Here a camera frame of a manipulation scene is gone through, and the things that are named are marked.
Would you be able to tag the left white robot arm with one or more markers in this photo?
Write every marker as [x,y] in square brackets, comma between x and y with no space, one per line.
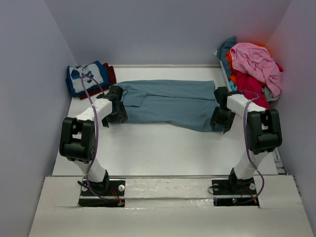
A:
[79,137]

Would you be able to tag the magenta t shirt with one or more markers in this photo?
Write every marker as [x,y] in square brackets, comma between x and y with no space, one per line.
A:
[251,87]

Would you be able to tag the folded blue mickey t shirt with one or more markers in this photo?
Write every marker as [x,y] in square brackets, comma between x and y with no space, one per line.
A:
[92,75]

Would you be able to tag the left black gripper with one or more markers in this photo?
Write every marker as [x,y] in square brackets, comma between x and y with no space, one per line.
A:
[121,117]

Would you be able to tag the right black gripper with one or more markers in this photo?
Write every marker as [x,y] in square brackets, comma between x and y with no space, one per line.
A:
[215,119]

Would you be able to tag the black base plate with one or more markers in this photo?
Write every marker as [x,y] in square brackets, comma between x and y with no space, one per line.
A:
[241,195]
[113,197]

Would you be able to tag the pink t shirt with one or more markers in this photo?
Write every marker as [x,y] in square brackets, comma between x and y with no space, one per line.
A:
[257,61]

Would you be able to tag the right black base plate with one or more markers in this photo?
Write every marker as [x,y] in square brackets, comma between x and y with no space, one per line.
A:
[241,195]

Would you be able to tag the grey white t shirt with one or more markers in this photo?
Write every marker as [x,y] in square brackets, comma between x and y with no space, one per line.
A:
[268,94]

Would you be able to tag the light blue t shirt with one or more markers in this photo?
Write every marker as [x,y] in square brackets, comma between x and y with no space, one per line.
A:
[233,87]

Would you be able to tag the teal t shirt in pile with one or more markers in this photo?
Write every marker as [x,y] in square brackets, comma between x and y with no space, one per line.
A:
[222,50]

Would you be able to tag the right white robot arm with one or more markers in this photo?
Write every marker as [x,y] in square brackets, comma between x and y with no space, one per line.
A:
[262,135]

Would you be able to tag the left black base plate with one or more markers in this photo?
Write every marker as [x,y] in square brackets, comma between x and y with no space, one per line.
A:
[113,197]

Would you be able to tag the grey-blue t shirt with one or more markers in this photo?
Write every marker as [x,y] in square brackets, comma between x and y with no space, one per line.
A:
[184,103]

